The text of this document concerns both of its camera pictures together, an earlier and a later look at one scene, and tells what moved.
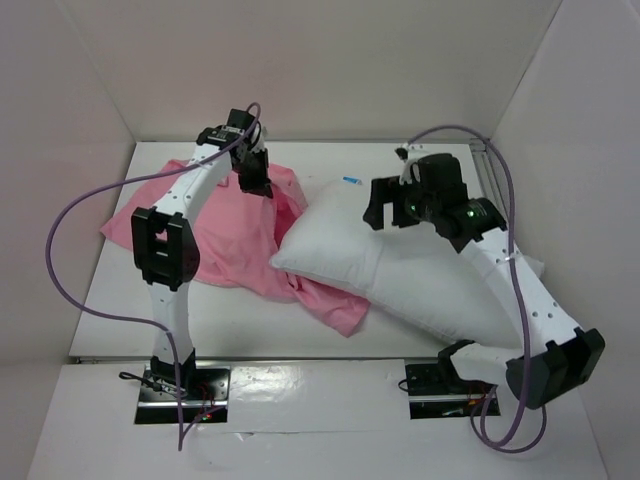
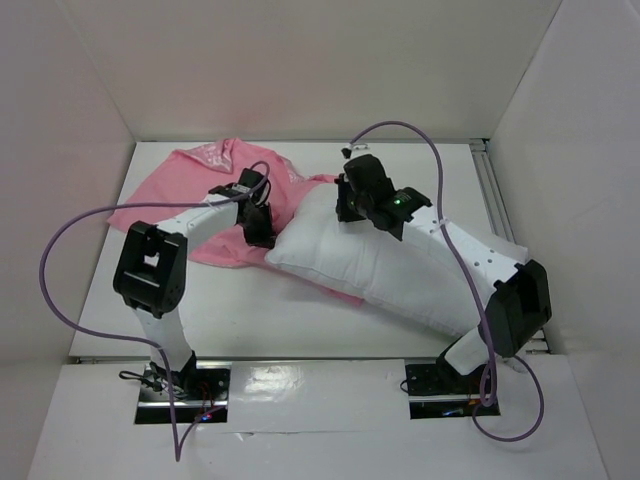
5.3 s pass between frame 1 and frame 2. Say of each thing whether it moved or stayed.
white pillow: stayed
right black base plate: stayed
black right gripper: moved
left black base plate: stayed
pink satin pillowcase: moved
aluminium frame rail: stayed
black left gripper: moved
